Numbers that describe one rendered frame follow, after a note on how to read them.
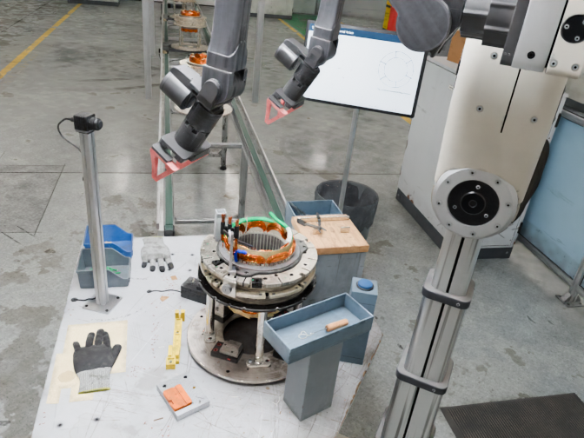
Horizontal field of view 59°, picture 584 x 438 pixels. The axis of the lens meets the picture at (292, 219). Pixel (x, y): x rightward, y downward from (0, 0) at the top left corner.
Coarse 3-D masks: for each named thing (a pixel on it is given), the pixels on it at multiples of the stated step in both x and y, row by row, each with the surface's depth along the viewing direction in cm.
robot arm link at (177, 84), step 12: (180, 72) 97; (192, 72) 99; (168, 84) 98; (180, 84) 98; (192, 84) 96; (204, 84) 92; (216, 84) 92; (168, 96) 100; (180, 96) 98; (204, 96) 94; (216, 96) 93; (180, 108) 100
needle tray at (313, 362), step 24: (312, 312) 128; (336, 312) 131; (360, 312) 129; (264, 336) 121; (288, 336) 121; (312, 336) 122; (336, 336) 120; (288, 360) 113; (312, 360) 121; (336, 360) 127; (288, 384) 132; (312, 384) 126; (312, 408) 131
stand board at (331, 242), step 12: (300, 216) 167; (312, 216) 168; (300, 228) 160; (312, 228) 161; (324, 228) 162; (336, 228) 162; (312, 240) 154; (324, 240) 155; (336, 240) 156; (348, 240) 156; (360, 240) 157; (324, 252) 152; (336, 252) 153; (348, 252) 154
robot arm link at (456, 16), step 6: (444, 0) 72; (450, 0) 72; (456, 0) 72; (462, 0) 71; (450, 6) 72; (456, 6) 72; (462, 6) 72; (456, 12) 72; (462, 12) 72; (456, 18) 72; (456, 24) 73; (450, 30) 73; (450, 36) 78; (444, 42) 76; (438, 48) 75; (432, 54) 76
